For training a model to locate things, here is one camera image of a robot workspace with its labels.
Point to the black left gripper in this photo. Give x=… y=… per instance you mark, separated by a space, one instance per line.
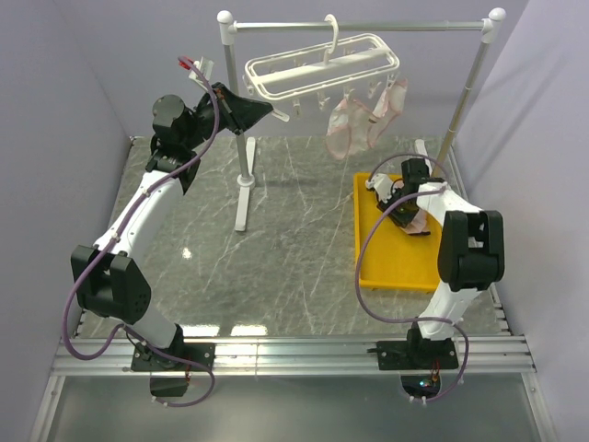
x=239 y=113

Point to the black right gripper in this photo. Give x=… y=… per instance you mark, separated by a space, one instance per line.
x=401 y=220

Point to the white far-side hanger clip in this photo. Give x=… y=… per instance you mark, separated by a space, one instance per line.
x=281 y=116

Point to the white pink underwear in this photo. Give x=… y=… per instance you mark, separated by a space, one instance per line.
x=353 y=128

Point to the white plastic clip hanger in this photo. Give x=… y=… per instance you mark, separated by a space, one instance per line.
x=315 y=69

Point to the white end hanger clip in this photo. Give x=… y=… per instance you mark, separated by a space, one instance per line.
x=391 y=80

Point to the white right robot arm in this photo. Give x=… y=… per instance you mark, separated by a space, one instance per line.
x=470 y=258

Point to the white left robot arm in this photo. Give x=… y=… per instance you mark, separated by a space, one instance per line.
x=108 y=281

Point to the yellow plastic tray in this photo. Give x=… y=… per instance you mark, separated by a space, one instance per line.
x=393 y=259

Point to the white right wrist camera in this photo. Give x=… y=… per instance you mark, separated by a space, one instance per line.
x=381 y=185

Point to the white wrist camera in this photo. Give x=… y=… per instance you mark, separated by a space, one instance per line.
x=204 y=65
x=381 y=185

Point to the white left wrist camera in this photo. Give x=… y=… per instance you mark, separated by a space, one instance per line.
x=204 y=65

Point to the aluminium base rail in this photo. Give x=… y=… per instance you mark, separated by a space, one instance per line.
x=307 y=356

